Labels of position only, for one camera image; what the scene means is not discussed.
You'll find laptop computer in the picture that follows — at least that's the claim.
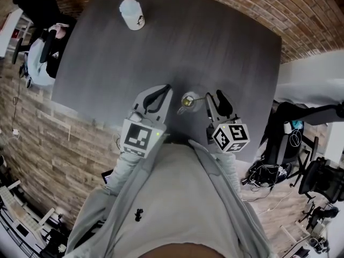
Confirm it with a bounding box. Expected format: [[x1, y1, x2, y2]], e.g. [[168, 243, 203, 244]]
[[101, 168, 114, 185]]

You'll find clear glass cup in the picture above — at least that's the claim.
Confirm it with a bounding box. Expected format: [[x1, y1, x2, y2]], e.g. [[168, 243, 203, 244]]
[[176, 85, 205, 116]]

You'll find person's beige shirt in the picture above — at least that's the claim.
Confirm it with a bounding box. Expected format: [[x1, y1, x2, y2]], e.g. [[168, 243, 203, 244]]
[[106, 141, 244, 258]]

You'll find tangle of cables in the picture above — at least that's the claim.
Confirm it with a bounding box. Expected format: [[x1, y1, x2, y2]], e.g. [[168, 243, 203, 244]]
[[241, 162, 288, 192]]

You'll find white cable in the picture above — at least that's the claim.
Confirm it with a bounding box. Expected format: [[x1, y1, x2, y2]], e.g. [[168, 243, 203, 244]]
[[241, 189, 295, 215]]

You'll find golden metal spoon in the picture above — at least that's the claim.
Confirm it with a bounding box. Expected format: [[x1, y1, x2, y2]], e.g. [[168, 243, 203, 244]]
[[182, 95, 213, 106]]

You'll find black office chair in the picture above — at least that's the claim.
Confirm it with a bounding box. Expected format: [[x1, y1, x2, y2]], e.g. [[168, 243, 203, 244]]
[[259, 101, 319, 184], [297, 156, 344, 204], [11, 0, 77, 79]]

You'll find white desk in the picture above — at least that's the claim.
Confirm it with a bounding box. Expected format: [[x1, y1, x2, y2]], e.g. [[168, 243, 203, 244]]
[[273, 78, 344, 126]]

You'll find white charger with cable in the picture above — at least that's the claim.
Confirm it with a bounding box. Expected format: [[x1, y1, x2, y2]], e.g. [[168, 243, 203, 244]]
[[11, 63, 23, 139]]

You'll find white shelf unit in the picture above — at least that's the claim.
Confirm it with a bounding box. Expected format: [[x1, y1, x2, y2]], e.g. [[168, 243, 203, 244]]
[[0, 8, 34, 60]]

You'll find person's left forearm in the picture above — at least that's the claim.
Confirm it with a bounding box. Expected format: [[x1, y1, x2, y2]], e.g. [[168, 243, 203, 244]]
[[106, 149, 144, 196]]

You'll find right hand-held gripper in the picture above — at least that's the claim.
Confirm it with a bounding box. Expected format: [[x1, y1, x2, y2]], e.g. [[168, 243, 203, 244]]
[[205, 89, 251, 154]]

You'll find person's grey jacket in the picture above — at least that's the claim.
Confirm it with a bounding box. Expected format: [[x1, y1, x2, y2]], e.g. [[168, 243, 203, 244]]
[[62, 133, 274, 258]]

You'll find white plastic bottle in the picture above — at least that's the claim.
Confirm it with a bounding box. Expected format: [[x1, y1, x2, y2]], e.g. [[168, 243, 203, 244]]
[[119, 0, 146, 31]]

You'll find person's right forearm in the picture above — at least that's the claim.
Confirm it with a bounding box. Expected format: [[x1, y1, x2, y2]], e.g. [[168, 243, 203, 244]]
[[214, 148, 243, 196]]

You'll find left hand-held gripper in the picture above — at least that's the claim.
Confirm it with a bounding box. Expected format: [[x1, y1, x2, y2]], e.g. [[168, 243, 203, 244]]
[[119, 84, 173, 160]]

